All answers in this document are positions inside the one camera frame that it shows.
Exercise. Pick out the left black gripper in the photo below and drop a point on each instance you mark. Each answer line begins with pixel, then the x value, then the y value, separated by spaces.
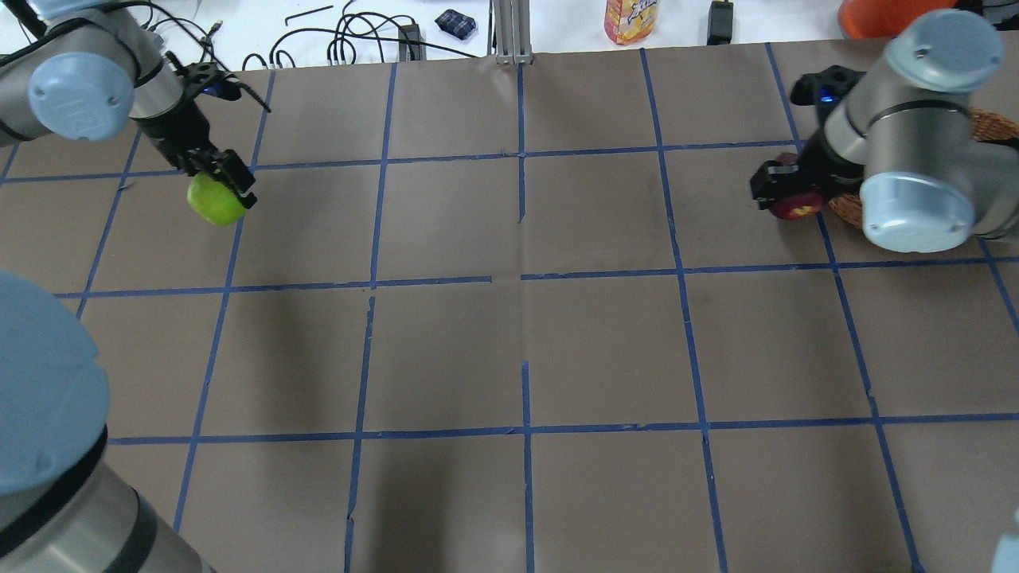
pixel 177 127

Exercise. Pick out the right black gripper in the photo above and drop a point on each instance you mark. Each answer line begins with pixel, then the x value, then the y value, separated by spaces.
pixel 816 169

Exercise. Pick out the green apple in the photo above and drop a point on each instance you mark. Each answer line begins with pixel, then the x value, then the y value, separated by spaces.
pixel 213 201

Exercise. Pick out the dark red apple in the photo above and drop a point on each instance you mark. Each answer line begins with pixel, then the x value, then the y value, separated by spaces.
pixel 795 197

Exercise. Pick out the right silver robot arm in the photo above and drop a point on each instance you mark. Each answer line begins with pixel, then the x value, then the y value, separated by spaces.
pixel 927 278

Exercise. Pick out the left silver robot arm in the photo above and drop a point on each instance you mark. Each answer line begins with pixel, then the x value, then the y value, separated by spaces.
pixel 91 69

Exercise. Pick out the woven wicker basket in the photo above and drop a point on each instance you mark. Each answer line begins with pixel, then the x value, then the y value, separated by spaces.
pixel 986 126

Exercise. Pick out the black power adapter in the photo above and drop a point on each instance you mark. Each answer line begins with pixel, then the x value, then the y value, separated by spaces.
pixel 720 25

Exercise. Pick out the black allen key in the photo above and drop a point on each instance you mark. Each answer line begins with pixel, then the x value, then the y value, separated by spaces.
pixel 305 14

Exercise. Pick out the orange cylinder container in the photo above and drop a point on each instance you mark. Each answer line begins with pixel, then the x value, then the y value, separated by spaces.
pixel 865 19

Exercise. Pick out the yellow juice bottle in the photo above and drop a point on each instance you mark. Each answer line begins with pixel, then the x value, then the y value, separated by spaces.
pixel 629 22

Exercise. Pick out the dark blue computer mouse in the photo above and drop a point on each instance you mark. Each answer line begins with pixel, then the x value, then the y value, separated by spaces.
pixel 456 24

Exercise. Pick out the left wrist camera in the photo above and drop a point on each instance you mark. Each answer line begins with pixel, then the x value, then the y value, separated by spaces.
pixel 207 79

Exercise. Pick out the aluminium frame post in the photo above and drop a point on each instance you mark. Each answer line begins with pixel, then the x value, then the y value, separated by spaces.
pixel 511 40

